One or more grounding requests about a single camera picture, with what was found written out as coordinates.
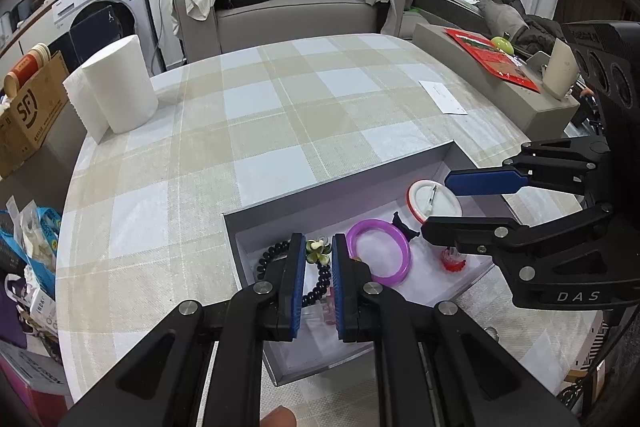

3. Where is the black bead bracelet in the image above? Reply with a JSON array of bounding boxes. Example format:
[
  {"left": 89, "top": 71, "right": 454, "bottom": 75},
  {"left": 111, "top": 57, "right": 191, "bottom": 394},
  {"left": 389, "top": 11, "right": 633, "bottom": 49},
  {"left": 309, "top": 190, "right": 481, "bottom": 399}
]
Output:
[{"left": 255, "top": 238, "right": 333, "bottom": 308}]

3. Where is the red clear small packet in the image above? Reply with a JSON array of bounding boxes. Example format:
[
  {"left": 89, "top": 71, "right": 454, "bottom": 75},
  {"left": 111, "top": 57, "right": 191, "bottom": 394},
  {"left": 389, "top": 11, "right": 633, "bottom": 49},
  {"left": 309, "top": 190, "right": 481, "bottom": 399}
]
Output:
[{"left": 439, "top": 247, "right": 466, "bottom": 273}]

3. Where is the small yellow flower charm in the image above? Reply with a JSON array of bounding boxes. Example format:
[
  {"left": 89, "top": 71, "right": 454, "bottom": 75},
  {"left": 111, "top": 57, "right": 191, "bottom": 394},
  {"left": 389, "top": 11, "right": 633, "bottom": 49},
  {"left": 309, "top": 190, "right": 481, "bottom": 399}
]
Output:
[{"left": 305, "top": 239, "right": 332, "bottom": 267}]

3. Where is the round red white badge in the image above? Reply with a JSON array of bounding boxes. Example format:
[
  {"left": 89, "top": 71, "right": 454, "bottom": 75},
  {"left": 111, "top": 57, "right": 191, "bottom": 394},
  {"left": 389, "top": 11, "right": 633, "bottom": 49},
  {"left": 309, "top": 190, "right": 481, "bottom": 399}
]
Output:
[{"left": 406, "top": 179, "right": 463, "bottom": 223}]

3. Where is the purple bangle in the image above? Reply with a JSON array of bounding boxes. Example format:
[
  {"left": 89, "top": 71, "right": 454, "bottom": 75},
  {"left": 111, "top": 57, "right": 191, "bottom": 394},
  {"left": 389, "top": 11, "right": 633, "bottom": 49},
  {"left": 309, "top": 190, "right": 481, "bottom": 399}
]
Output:
[{"left": 346, "top": 219, "right": 411, "bottom": 286}]

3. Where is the red white charm packet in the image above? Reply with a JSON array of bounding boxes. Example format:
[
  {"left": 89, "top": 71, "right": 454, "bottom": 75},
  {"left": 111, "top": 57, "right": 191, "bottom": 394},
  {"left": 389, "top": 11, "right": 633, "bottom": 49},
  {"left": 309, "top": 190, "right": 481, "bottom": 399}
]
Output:
[{"left": 303, "top": 291, "right": 336, "bottom": 329}]

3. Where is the black hair clip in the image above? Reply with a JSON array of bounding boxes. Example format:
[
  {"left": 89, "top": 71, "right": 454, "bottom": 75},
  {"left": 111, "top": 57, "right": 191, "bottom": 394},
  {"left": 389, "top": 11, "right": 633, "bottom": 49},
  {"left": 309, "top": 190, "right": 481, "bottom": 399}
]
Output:
[{"left": 392, "top": 211, "right": 420, "bottom": 243}]

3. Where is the grey low bench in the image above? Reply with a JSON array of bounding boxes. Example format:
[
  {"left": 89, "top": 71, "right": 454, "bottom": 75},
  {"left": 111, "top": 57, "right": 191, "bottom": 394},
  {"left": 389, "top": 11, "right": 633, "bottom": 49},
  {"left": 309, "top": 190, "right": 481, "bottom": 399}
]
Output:
[{"left": 412, "top": 23, "right": 578, "bottom": 141}]

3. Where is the white paper card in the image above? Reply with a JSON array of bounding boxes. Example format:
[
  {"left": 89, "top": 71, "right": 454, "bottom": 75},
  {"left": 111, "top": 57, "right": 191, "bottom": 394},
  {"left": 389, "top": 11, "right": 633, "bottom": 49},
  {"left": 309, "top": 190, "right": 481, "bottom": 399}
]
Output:
[{"left": 420, "top": 80, "right": 468, "bottom": 115}]

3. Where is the grey open phone box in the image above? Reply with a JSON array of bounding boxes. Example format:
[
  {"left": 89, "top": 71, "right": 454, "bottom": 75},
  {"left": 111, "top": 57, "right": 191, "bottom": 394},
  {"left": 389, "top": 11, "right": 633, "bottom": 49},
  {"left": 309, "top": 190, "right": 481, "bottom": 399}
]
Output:
[{"left": 222, "top": 140, "right": 501, "bottom": 387}]

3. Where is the red booklet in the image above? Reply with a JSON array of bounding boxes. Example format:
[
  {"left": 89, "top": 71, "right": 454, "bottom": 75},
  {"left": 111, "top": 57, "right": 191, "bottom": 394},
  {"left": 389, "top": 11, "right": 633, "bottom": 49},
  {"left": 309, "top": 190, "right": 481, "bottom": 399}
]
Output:
[{"left": 444, "top": 28, "right": 540, "bottom": 93}]

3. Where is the green apple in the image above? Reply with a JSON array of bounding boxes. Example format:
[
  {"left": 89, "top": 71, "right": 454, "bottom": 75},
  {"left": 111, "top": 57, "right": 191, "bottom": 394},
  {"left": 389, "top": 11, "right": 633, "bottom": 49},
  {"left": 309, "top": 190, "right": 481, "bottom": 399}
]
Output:
[{"left": 490, "top": 36, "right": 515, "bottom": 56}]

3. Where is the plaid tablecloth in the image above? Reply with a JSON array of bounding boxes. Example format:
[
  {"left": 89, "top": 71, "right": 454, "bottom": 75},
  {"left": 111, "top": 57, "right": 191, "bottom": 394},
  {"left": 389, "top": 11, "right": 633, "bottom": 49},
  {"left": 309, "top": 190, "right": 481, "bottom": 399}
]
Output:
[{"left": 55, "top": 32, "right": 601, "bottom": 427}]

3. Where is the blue plastic bag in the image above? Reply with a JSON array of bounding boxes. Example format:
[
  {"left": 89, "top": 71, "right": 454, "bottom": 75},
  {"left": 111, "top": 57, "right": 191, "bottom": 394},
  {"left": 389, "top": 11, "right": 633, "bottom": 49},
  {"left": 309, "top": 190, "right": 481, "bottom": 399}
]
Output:
[{"left": 1, "top": 202, "right": 62, "bottom": 299}]

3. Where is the white paper towel roll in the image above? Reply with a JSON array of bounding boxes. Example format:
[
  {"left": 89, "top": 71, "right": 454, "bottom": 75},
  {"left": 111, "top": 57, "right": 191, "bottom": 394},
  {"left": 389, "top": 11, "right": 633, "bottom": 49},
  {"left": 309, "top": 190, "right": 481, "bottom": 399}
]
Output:
[{"left": 63, "top": 35, "right": 158, "bottom": 143}]

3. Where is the brown SF cardboard box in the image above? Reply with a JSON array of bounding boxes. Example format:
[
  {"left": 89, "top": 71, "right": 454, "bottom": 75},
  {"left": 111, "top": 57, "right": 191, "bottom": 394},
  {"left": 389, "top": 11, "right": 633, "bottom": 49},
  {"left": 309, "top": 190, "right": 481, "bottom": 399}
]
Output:
[{"left": 1, "top": 51, "right": 68, "bottom": 178}]

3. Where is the white washing machine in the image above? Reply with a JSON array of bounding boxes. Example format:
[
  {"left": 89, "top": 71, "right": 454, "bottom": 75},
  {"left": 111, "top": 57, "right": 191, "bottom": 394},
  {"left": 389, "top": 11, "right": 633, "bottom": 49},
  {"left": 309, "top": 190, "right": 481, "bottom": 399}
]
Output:
[{"left": 50, "top": 0, "right": 166, "bottom": 75}]

